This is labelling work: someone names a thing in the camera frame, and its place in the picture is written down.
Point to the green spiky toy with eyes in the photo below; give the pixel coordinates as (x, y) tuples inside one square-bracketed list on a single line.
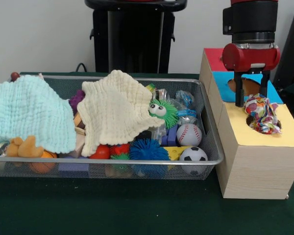
[(170, 112)]

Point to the wooden box with three holes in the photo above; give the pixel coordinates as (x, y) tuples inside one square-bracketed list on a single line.
[(259, 171)]

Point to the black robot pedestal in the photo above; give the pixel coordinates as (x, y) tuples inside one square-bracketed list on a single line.
[(137, 36)]

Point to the orange plush toy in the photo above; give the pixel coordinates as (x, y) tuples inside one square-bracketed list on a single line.
[(27, 148)]

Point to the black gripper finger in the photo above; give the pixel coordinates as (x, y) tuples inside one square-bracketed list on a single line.
[(264, 85), (238, 93)]

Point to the yellow cheese wedge toy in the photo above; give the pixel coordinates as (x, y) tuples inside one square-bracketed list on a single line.
[(172, 153)]

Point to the blue spiky ball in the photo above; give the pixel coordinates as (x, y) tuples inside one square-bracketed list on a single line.
[(147, 150)]

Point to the shallow metal mesh bin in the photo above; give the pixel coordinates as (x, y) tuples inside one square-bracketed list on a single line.
[(100, 171)]

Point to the light blue waffle cloth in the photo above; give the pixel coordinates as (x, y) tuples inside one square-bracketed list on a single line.
[(27, 110)]

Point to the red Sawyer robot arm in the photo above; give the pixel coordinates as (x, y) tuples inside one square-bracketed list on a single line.
[(252, 19)]

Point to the crumpled clear plastic bottle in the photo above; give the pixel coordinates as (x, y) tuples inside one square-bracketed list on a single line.
[(186, 98)]

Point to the cream waffle cloth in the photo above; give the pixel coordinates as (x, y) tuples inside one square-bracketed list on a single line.
[(112, 110)]

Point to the purple rubber toy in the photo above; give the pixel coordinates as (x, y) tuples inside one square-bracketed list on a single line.
[(76, 101)]

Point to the white baseball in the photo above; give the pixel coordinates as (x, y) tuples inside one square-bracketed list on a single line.
[(188, 134)]

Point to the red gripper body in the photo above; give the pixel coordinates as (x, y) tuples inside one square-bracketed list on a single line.
[(250, 57)]

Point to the small soccer ball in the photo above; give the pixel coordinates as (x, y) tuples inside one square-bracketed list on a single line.
[(193, 154)]

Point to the colourful patterned cloth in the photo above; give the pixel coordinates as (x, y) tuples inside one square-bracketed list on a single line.
[(262, 115)]

